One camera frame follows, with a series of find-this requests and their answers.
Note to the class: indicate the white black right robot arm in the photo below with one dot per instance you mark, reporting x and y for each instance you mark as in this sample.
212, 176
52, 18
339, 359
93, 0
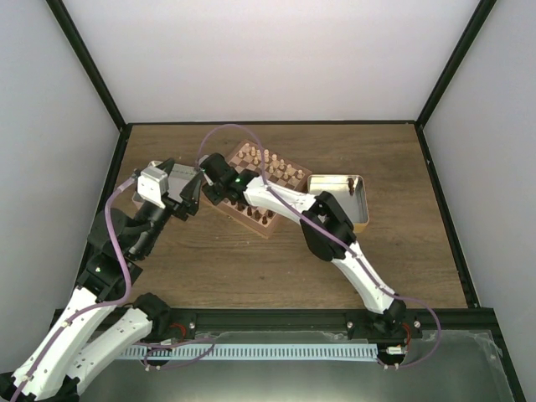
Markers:
327, 230

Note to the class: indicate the wooden chess board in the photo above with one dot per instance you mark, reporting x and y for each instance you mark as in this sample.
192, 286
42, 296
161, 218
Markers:
238, 213

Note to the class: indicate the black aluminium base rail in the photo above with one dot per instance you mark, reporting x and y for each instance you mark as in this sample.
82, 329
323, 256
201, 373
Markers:
354, 323

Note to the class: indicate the white slotted cable duct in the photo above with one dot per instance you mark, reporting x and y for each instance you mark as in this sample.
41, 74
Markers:
271, 352

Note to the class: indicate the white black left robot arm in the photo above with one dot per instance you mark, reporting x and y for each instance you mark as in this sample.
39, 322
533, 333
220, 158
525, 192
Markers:
124, 232

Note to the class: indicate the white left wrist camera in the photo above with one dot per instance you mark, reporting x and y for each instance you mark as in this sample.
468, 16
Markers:
152, 185

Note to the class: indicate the pink tin box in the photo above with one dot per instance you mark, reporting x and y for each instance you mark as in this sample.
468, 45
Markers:
180, 176

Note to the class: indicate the gold tin box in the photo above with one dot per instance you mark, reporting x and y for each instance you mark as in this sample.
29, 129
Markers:
349, 191

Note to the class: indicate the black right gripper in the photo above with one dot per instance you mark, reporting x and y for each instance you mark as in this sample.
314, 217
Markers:
213, 198

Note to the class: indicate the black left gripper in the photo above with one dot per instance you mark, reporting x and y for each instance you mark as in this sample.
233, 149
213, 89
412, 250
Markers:
192, 194

